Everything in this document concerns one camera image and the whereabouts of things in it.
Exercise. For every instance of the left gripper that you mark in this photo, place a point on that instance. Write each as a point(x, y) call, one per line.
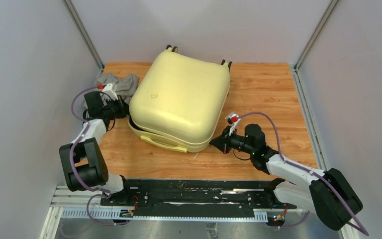
point(124, 110)

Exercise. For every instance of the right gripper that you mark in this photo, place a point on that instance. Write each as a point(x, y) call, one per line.
point(223, 143)

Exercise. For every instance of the cream suitcase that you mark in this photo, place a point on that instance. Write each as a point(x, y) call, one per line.
point(178, 103)

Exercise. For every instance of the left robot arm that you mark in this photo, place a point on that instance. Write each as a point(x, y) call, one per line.
point(83, 164)

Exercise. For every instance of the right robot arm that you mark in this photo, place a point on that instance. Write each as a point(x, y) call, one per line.
point(328, 194)

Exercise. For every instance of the grey crumpled cloth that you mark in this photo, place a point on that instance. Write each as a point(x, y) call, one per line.
point(125, 87)

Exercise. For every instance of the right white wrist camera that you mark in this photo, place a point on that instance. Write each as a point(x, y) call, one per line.
point(233, 120)

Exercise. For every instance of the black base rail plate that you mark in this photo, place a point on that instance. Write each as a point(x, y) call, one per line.
point(197, 198)

